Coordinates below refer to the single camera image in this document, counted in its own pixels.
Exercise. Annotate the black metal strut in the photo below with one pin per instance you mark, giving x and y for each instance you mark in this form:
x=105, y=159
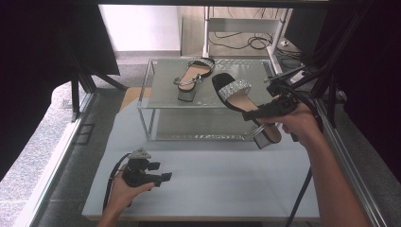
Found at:
x=331, y=94
x=75, y=97

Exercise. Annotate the pale blue table mat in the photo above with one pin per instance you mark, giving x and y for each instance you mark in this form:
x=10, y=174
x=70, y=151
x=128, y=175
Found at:
x=220, y=189

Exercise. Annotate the white metal desk frame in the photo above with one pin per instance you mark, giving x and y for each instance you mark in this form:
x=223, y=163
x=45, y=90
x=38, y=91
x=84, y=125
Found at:
x=242, y=24

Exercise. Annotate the person's right hand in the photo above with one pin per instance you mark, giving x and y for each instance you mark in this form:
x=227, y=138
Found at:
x=301, y=124

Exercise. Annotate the aluminium frame rail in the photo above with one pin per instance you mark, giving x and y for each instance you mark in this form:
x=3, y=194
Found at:
x=362, y=176
x=53, y=164

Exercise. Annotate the person's left hand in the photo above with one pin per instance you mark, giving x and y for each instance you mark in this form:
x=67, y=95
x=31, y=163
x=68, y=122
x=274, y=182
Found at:
x=123, y=197

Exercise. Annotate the glass two-tier shoe rack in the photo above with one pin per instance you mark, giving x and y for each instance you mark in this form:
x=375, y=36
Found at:
x=164, y=88

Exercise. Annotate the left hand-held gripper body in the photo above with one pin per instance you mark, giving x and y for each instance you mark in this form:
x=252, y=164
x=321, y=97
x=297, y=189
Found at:
x=137, y=173

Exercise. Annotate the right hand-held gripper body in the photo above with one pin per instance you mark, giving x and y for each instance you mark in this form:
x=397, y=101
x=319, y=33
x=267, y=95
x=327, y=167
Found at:
x=285, y=94

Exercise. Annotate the white power strip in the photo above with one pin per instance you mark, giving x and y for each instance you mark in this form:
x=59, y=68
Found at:
x=300, y=75

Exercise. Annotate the black curtain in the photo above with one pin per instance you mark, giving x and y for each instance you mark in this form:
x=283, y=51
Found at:
x=372, y=63
x=31, y=63

